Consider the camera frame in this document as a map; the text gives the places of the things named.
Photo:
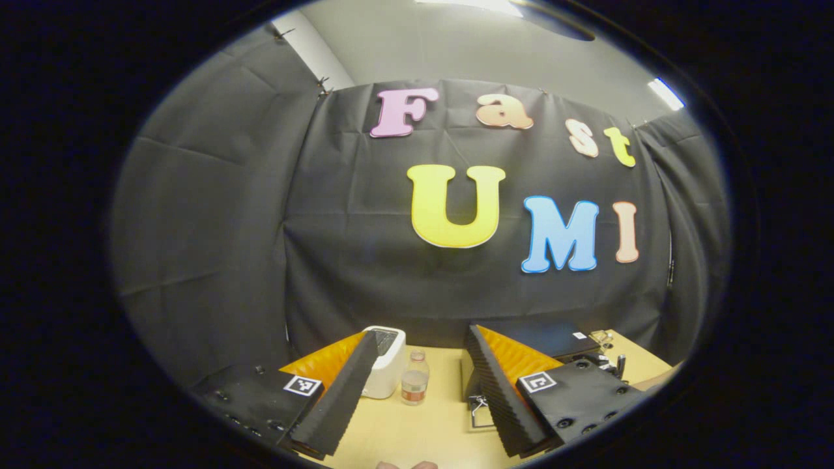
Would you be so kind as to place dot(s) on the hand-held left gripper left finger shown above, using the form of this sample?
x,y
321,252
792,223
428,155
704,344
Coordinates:
x,y
342,397

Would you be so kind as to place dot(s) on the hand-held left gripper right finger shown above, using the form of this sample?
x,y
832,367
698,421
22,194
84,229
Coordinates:
x,y
495,391

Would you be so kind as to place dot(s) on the black electric oven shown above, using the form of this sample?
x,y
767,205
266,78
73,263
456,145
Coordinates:
x,y
554,337

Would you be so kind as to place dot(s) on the white toaster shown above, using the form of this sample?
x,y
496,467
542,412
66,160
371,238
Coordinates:
x,y
388,365

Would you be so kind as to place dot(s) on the clear plastic bottle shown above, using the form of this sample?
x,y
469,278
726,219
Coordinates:
x,y
415,381

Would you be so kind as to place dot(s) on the black backdrop cloth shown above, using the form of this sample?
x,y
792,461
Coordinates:
x,y
260,228

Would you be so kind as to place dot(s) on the small ceiling light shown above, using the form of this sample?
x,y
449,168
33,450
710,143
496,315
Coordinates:
x,y
666,94

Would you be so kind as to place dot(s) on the large ceiling light panel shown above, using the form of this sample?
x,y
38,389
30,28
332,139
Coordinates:
x,y
469,5

